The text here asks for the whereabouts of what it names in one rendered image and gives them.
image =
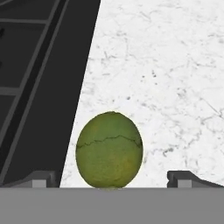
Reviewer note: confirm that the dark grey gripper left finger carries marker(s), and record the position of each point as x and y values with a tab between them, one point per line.
40	178

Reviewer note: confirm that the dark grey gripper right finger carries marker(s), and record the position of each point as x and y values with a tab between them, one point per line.
181	178

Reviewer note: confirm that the green lime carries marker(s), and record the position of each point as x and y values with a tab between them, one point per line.
109	150

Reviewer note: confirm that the black hob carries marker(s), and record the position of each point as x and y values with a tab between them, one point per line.
40	87

